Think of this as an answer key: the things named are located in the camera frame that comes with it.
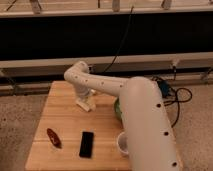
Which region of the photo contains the white sponge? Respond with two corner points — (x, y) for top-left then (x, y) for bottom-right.
(76, 99), (96, 112)

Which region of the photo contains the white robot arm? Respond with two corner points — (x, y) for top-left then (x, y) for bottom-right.
(64, 61), (183, 171)

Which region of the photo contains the green ceramic bowl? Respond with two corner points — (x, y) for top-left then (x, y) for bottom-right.
(114, 98), (122, 121)

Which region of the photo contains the wooden cutting board table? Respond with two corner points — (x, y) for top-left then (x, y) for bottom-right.
(26, 82), (132, 171)

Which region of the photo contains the black rectangular phone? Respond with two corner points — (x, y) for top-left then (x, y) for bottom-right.
(79, 131), (94, 158)

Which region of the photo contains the dark red chili pepper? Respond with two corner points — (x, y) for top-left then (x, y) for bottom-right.
(47, 128), (62, 148)

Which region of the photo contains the white paper cup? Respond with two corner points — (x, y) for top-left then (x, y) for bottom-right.
(116, 132), (129, 156)

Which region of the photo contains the black hanging cable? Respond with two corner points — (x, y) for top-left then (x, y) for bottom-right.
(101, 5), (135, 74)

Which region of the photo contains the black floor cable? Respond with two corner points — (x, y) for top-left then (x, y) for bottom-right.
(151, 75), (194, 128)

